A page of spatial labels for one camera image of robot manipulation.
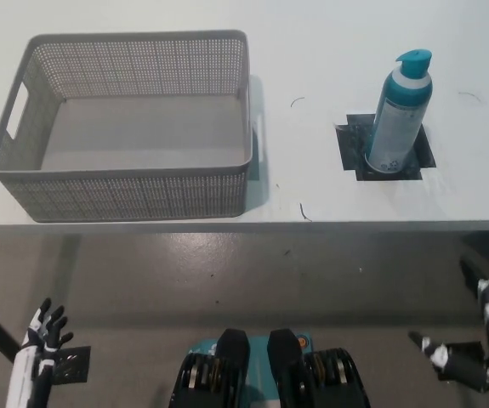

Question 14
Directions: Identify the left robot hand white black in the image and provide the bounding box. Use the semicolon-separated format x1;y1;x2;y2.
5;297;75;408

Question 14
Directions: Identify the teal air freshener spray can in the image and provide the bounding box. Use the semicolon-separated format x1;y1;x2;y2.
363;48;435;174

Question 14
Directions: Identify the grey perforated plastic basket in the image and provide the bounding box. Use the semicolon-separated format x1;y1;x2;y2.
0;29;264;224

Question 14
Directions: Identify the robot body black teal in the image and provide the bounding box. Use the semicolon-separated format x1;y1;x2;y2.
169;327;371;408

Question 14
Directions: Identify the black tape patch on table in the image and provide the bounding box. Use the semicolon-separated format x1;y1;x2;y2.
335;113;436;183

